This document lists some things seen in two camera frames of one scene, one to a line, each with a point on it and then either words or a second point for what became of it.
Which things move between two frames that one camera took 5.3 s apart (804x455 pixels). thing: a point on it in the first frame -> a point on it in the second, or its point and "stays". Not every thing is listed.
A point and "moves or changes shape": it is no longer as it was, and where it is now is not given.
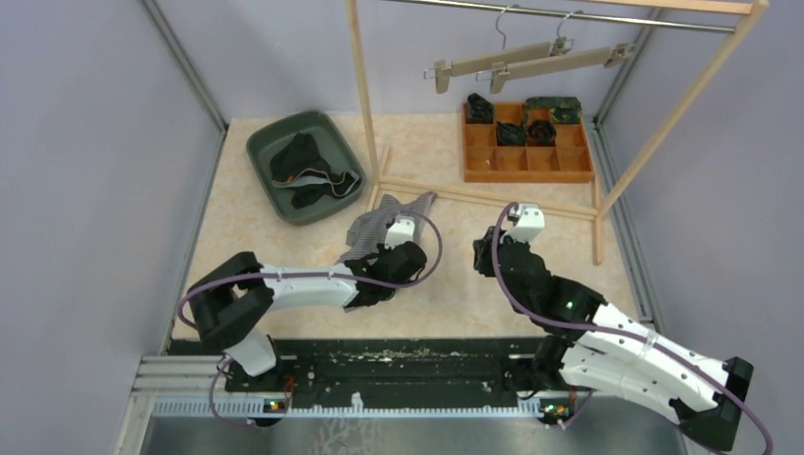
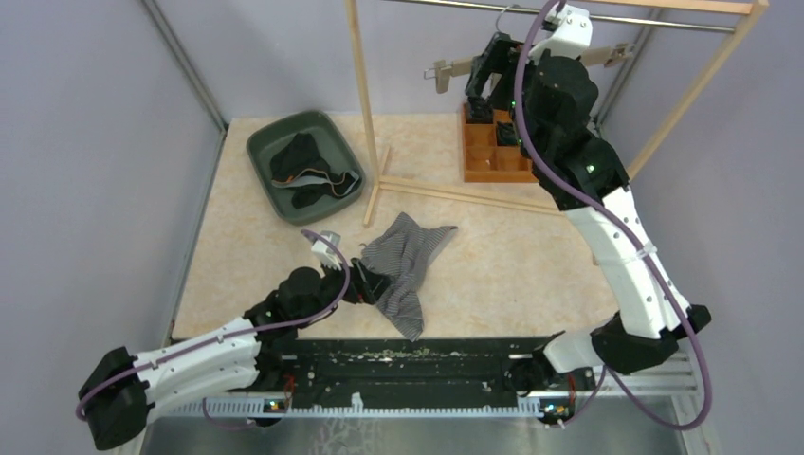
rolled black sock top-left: (479, 111) stays
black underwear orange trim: (296, 163) stays
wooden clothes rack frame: (755, 9) stays
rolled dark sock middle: (510, 135) stays
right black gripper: (484, 254) -> (500, 59)
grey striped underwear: (366, 231) moves or changes shape
